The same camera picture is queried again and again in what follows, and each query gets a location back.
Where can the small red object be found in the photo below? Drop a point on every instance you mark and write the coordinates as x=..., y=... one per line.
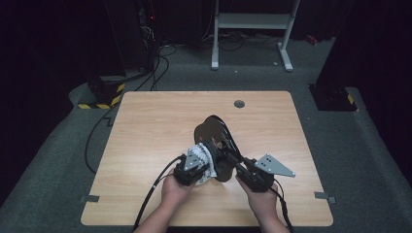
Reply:
x=312, y=39

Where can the person's left hand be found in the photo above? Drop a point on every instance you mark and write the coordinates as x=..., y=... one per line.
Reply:
x=175, y=194

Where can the black floral tray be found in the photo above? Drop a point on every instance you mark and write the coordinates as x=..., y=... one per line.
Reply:
x=212, y=132

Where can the black equipment rack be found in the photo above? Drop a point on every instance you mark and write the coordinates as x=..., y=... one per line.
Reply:
x=147, y=29

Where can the white metal stand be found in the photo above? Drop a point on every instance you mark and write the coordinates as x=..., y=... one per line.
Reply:
x=252, y=21

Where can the white grey patterned cloth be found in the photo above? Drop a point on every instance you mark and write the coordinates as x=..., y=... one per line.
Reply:
x=202, y=153

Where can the black yellow striped base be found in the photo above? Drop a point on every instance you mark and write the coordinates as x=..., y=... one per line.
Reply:
x=103, y=95
x=333, y=98

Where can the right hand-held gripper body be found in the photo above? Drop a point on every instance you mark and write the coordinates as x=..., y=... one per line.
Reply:
x=259, y=178

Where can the grey tape piece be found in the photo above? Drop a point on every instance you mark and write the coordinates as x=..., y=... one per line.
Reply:
x=89, y=198
x=324, y=195

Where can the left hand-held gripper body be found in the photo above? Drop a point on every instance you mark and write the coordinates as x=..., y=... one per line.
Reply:
x=188, y=173

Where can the person's right hand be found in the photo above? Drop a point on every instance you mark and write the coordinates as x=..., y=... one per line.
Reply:
x=264, y=204

